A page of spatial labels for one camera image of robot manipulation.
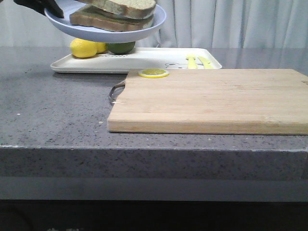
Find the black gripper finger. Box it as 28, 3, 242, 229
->
13, 0, 64, 18

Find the light blue round plate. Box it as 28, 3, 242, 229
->
45, 0, 167, 43

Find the bread slice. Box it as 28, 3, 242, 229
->
79, 0, 157, 20
69, 4, 154, 32

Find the white bear tray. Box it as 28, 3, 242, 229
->
51, 48, 222, 74

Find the front yellow lemon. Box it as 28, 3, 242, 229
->
70, 38, 97, 58

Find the yellow lemon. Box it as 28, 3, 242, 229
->
70, 38, 97, 58
95, 42, 108, 54

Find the rear yellow lemon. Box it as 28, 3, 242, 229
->
95, 42, 108, 54

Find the green lime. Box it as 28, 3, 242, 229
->
106, 41, 135, 55

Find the lemon slice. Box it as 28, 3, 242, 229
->
138, 68, 169, 78

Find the white curtain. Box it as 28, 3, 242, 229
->
0, 0, 308, 49

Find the yellow plastic fork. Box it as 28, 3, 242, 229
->
186, 54, 198, 69

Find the yellow plastic knife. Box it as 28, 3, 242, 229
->
198, 56, 213, 69

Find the wooden cutting board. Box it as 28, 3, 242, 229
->
107, 69, 308, 135

